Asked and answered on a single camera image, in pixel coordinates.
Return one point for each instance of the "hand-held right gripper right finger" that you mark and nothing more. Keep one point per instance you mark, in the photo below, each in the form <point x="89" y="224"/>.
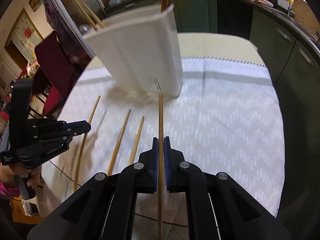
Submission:
<point x="167" y="165"/>

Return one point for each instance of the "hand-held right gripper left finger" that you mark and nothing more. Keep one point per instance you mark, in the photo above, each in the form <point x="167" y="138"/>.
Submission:
<point x="155" y="165"/>

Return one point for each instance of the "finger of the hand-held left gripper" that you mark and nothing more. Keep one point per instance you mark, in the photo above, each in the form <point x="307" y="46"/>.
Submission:
<point x="55" y="135"/>
<point x="77" y="125"/>

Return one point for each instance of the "white plastic utensil holder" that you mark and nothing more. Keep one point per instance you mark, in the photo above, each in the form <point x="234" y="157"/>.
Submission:
<point x="140" y="55"/>

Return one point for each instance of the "clear plastic spoon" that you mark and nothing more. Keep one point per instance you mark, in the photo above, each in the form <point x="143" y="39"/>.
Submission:
<point x="85" y="28"/>

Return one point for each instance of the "person's left hand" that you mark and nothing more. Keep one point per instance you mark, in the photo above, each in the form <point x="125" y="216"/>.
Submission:
<point x="35" y="178"/>

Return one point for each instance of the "orange cardboard box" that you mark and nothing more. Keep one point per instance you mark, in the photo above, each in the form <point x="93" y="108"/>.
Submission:
<point x="25" y="210"/>

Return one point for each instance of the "red cushioned wooden chair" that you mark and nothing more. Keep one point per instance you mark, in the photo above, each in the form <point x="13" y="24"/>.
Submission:
<point x="57" y="62"/>

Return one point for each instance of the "teal checkered tablecloth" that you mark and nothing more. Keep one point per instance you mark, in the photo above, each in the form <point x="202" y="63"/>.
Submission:
<point x="175" y="231"/>

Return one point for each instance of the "white patterned table cloth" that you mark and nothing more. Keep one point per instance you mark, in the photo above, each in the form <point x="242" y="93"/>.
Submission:
<point x="225" y="130"/>

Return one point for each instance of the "green base cabinets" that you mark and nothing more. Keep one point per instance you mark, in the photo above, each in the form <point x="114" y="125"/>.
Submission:
<point x="287" y="55"/>

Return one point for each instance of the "wooden cutting board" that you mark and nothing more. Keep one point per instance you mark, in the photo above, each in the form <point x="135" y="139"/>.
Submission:
<point x="305" y="10"/>

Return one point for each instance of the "wall poster board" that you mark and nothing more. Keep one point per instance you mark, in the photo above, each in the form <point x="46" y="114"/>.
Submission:
<point x="26" y="32"/>

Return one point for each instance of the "framed wall picture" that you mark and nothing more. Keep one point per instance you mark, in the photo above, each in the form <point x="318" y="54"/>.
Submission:
<point x="35" y="1"/>

